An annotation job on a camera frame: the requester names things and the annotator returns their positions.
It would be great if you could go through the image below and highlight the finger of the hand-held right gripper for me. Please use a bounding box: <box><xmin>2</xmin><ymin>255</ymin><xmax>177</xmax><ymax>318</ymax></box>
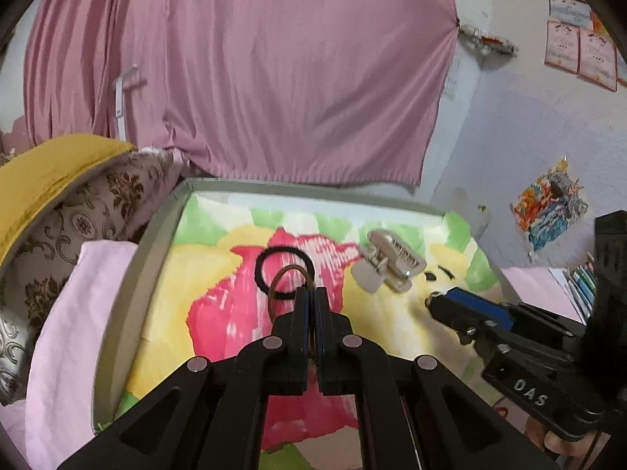
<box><xmin>447</xmin><ymin>287</ymin><xmax>589</xmax><ymax>341</ymax></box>
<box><xmin>425</xmin><ymin>292</ymin><xmax>584</xmax><ymax>369</ymax></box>

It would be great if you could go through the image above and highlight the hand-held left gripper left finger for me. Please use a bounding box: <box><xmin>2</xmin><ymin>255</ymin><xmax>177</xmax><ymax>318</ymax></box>
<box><xmin>59</xmin><ymin>288</ymin><xmax>315</xmax><ymax>470</ymax></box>

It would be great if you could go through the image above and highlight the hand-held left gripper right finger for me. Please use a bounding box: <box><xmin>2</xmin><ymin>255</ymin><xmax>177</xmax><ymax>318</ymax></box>
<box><xmin>316</xmin><ymin>288</ymin><xmax>559</xmax><ymax>470</ymax></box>

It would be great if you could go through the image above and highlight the brown hair tie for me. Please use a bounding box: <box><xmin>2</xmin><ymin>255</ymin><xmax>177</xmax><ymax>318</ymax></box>
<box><xmin>267</xmin><ymin>264</ymin><xmax>315</xmax><ymax>328</ymax></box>

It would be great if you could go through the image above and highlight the grey box with colourful lining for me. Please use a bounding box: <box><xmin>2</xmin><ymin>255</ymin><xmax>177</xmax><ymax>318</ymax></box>
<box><xmin>91</xmin><ymin>176</ymin><xmax>507</xmax><ymax>470</ymax></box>

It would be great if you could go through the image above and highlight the person's right hand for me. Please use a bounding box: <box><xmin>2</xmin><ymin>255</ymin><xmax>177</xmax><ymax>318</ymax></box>
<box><xmin>543</xmin><ymin>429</ymin><xmax>596</xmax><ymax>457</ymax></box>

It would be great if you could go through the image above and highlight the silver hair claw clip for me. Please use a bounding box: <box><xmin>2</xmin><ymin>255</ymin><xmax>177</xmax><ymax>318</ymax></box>
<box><xmin>351</xmin><ymin>229</ymin><xmax>427</xmax><ymax>295</ymax></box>

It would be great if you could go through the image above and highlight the stack of books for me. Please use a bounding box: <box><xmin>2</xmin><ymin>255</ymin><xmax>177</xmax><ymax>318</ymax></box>
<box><xmin>562</xmin><ymin>251</ymin><xmax>599</xmax><ymax>320</ymax></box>

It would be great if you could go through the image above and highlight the pink bedsheet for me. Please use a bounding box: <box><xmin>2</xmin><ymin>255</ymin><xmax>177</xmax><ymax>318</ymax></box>
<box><xmin>0</xmin><ymin>240</ymin><xmax>591</xmax><ymax>470</ymax></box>

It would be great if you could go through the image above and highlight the white paper strip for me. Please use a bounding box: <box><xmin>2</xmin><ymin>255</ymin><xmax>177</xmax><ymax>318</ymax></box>
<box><xmin>443</xmin><ymin>59</ymin><xmax>459</xmax><ymax>101</ymax></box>

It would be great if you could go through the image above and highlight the floral patterned pillow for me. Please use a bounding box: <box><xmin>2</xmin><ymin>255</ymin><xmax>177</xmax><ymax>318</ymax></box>
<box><xmin>0</xmin><ymin>149</ymin><xmax>183</xmax><ymax>393</ymax></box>

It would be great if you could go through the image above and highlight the pink curtain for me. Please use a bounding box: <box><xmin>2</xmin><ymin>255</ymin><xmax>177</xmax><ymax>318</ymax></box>
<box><xmin>24</xmin><ymin>0</ymin><xmax>460</xmax><ymax>188</ymax></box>

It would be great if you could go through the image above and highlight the yellow pillow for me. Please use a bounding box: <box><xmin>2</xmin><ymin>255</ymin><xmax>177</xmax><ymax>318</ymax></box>
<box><xmin>0</xmin><ymin>133</ymin><xmax>139</xmax><ymax>269</ymax></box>

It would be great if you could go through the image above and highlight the white desk lamp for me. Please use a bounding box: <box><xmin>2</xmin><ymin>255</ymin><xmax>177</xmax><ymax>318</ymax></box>
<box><xmin>112</xmin><ymin>65</ymin><xmax>141</xmax><ymax>141</ymax></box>

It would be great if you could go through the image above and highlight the black hair tie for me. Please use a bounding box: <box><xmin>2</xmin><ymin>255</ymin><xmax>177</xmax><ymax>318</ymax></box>
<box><xmin>254</xmin><ymin>247</ymin><xmax>315</xmax><ymax>301</ymax></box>

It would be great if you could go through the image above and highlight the colourful wall poster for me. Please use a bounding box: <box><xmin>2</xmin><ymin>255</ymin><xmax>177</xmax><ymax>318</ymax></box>
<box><xmin>510</xmin><ymin>157</ymin><xmax>589</xmax><ymax>254</ymax></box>

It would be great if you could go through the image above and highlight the wire wall shelf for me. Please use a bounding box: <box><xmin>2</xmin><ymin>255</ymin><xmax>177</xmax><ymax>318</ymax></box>
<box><xmin>457</xmin><ymin>22</ymin><xmax>518</xmax><ymax>58</ymax></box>

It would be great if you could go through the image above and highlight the group of wall certificates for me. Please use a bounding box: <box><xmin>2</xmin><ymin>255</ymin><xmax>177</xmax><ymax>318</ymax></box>
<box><xmin>545</xmin><ymin>0</ymin><xmax>627</xmax><ymax>93</ymax></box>

